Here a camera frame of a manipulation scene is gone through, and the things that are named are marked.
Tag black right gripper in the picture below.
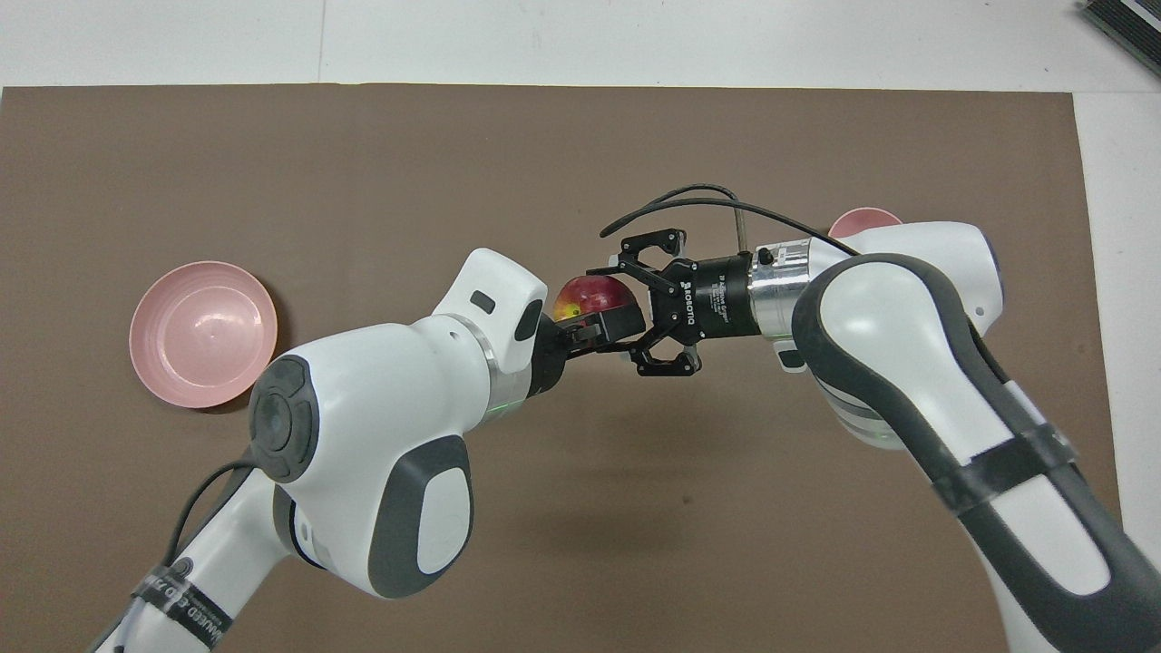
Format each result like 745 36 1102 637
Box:
588 229 756 377

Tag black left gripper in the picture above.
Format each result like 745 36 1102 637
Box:
531 308 647 397

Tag red apple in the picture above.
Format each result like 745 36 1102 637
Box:
553 277 637 326

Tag pink bowl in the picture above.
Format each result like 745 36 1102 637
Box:
827 208 904 239

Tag pink plate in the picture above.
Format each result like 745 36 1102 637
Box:
129 261 279 410

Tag brown paper table mat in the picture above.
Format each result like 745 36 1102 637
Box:
0 83 1139 653

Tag dark ridged device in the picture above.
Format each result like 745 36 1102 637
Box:
1078 0 1161 52

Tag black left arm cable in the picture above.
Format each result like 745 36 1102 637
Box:
166 458 261 586

